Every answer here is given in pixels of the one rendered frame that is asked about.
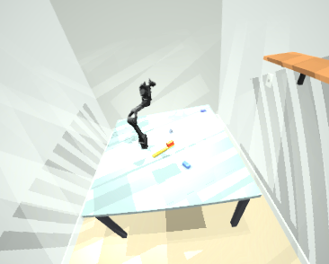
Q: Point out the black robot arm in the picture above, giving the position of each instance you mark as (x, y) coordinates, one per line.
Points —
(142, 138)

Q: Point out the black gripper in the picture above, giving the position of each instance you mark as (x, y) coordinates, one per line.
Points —
(150, 84)

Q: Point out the yellow bar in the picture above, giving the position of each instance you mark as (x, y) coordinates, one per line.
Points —
(168, 145)

